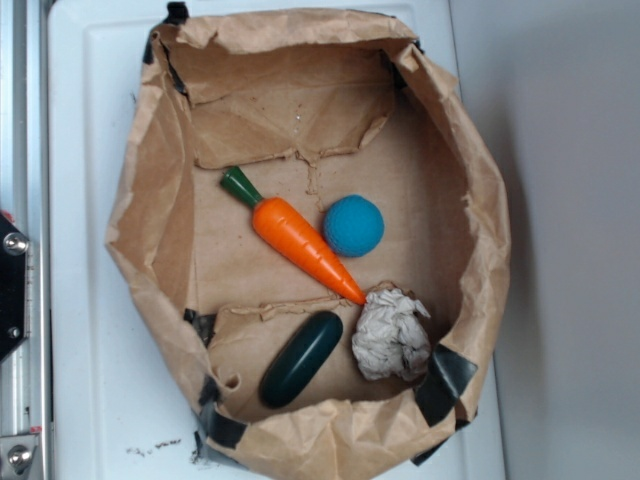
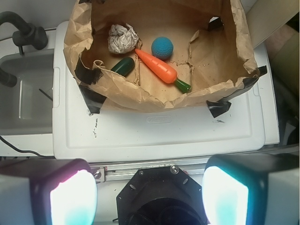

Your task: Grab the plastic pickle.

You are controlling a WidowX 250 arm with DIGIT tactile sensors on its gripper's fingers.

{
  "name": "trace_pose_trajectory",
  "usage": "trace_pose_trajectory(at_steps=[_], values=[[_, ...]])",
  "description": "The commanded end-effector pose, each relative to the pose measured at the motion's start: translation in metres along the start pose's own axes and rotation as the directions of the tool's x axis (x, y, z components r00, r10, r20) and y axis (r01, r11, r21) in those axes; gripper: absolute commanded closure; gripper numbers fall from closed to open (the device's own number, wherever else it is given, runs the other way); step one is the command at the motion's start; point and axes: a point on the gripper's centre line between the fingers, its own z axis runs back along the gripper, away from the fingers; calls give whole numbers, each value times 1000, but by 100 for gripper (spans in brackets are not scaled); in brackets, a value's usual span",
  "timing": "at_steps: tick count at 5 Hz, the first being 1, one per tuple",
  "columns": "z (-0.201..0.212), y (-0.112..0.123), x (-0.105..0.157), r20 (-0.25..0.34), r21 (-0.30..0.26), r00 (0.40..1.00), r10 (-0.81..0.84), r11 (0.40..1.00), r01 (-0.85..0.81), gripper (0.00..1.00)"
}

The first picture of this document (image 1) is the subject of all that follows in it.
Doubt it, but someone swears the dark green plastic pickle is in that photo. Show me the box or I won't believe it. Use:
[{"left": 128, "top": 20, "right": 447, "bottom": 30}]
[{"left": 259, "top": 311, "right": 343, "bottom": 409}]

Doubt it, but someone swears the blue foam ball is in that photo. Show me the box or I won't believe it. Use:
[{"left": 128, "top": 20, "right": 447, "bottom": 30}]
[{"left": 323, "top": 195, "right": 385, "bottom": 258}]

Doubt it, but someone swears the brown paper lined box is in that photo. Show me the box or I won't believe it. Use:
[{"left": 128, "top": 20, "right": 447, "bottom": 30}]
[{"left": 106, "top": 6, "right": 511, "bottom": 479}]

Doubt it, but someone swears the orange plastic carrot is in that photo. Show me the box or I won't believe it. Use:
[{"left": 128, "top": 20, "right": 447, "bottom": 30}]
[{"left": 220, "top": 166, "right": 366, "bottom": 305}]

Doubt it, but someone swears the crumpled white paper wad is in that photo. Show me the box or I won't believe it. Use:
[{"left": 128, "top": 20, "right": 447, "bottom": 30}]
[{"left": 352, "top": 288, "right": 432, "bottom": 382}]

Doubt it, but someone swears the black metal bracket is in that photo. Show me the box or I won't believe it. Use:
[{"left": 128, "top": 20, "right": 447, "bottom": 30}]
[{"left": 0, "top": 211, "right": 30, "bottom": 362}]

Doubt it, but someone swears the aluminium frame rail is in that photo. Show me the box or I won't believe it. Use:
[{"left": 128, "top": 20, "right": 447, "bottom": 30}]
[{"left": 1, "top": 1, "right": 54, "bottom": 479}]

